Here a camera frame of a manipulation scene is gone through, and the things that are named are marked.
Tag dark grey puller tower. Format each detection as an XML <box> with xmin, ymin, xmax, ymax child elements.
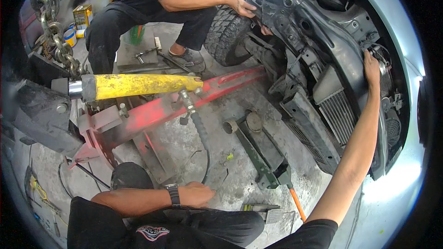
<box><xmin>0</xmin><ymin>51</ymin><xmax>84</xmax><ymax>158</ymax></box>

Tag green bucket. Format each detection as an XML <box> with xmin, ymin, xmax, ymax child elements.
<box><xmin>129</xmin><ymin>24</ymin><xmax>146</xmax><ymax>46</ymax></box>

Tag person's right fingers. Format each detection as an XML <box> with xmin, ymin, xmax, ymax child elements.
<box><xmin>363</xmin><ymin>50</ymin><xmax>381</xmax><ymax>73</ymax></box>

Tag heavy steel chain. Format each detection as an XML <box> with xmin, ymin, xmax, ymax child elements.
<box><xmin>29</xmin><ymin>0</ymin><xmax>89</xmax><ymax>77</ymax></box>

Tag long metal wrench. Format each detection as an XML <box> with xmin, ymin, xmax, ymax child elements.
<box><xmin>135</xmin><ymin>46</ymin><xmax>195</xmax><ymax>74</ymax></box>

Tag red frame puller beam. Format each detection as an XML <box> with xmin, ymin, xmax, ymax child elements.
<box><xmin>65</xmin><ymin>65</ymin><xmax>267</xmax><ymax>184</ymax></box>

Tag person's left fingers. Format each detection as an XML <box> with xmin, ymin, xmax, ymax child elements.
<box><xmin>197</xmin><ymin>183</ymin><xmax>216</xmax><ymax>206</ymax></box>

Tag black hydraulic hose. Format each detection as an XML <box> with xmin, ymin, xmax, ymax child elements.
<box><xmin>178</xmin><ymin>89</ymin><xmax>212</xmax><ymax>184</ymax></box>

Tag person's right hand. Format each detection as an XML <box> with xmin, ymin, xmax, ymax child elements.
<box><xmin>363</xmin><ymin>50</ymin><xmax>381</xmax><ymax>89</ymax></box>

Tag yellow paint can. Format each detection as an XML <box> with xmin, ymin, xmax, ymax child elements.
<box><xmin>72</xmin><ymin>4</ymin><xmax>94</xmax><ymax>30</ymax></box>

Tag grey foot pump pedal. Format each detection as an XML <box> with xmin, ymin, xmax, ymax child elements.
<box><xmin>240</xmin><ymin>203</ymin><xmax>284</xmax><ymax>225</ymax></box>

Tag person's left hand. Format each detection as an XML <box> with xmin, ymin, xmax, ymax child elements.
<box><xmin>179</xmin><ymin>181</ymin><xmax>216</xmax><ymax>209</ymax></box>

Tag ribbed metal car radiator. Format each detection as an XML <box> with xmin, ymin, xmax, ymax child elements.
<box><xmin>313</xmin><ymin>65</ymin><xmax>359</xmax><ymax>146</ymax></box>

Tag black car tyre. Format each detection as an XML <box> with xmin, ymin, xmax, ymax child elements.
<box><xmin>204</xmin><ymin>5</ymin><xmax>255</xmax><ymax>67</ymax></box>

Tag black wrist band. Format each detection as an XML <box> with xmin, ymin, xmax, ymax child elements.
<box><xmin>165</xmin><ymin>184</ymin><xmax>181</xmax><ymax>208</ymax></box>

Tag thin black cable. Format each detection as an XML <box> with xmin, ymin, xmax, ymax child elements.
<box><xmin>58</xmin><ymin>159</ymin><xmax>112</xmax><ymax>199</ymax></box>

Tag black car front panel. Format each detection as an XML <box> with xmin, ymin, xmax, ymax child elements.
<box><xmin>260</xmin><ymin>0</ymin><xmax>389</xmax><ymax>181</ymax></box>

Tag person's body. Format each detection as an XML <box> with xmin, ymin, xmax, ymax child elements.
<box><xmin>67</xmin><ymin>176</ymin><xmax>353</xmax><ymax>249</ymax></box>

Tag silver car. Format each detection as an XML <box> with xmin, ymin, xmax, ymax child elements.
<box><xmin>242</xmin><ymin>0</ymin><xmax>427</xmax><ymax>249</ymax></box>

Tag green floor jack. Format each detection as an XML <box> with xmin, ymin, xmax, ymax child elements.
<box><xmin>223</xmin><ymin>110</ymin><xmax>307</xmax><ymax>222</ymax></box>

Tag yellow cable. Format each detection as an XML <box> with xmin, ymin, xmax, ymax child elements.
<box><xmin>29</xmin><ymin>176</ymin><xmax>68</xmax><ymax>227</ymax></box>

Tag yellow hydraulic ram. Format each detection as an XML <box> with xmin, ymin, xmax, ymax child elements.
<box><xmin>68</xmin><ymin>73</ymin><xmax>204</xmax><ymax>103</ymax></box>

